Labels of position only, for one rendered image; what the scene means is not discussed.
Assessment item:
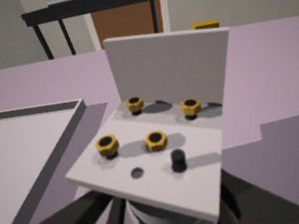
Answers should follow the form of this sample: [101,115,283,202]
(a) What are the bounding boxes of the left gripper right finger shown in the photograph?
[216,168,299,224]

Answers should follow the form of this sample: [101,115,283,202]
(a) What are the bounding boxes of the shallow light grey rectangular tray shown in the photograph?
[0,99,87,224]

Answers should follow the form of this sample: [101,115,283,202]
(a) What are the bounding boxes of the yellow hex nut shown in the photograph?
[180,99,201,115]
[95,134,120,157]
[145,130,167,152]
[126,97,145,112]

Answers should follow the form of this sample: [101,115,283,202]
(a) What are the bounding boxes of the white l-shaped bracket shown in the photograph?
[65,27,229,222]

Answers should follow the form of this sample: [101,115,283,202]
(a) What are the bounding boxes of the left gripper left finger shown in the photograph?
[39,190,127,224]

